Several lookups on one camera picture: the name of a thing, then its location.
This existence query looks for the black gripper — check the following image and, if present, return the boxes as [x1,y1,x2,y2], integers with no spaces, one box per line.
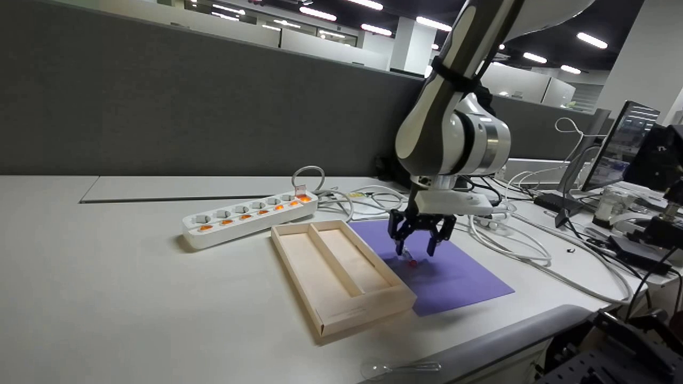
[386,204,459,260]

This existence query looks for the white power strip orange switches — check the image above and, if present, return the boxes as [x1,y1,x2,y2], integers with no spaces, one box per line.
[179,189,320,251]

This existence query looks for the black camera device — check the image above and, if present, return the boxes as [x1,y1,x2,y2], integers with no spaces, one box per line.
[623,123,683,251]

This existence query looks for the gray desk partition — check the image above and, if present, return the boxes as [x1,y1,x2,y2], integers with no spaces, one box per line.
[0,0,607,178]

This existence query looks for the white power strip cable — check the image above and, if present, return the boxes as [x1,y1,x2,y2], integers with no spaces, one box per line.
[293,163,403,219]

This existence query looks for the purple mat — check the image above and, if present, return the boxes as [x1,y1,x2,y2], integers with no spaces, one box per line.
[347,215,516,317]

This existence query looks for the white cable bundle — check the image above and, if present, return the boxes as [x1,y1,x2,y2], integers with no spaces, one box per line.
[462,169,636,306]

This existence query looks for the black equipment base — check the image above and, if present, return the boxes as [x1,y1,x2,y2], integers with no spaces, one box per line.
[537,311,683,384]

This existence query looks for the black computer monitor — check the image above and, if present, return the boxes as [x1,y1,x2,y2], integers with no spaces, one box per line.
[584,98,664,194]

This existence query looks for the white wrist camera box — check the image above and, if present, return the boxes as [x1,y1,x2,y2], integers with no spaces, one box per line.
[415,185,498,217]

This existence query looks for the ceiling light tube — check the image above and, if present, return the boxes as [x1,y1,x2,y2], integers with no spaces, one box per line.
[358,22,395,39]
[574,30,610,50]
[298,4,339,23]

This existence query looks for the wooden two-compartment box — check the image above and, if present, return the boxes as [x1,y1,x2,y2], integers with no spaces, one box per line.
[270,217,419,348]

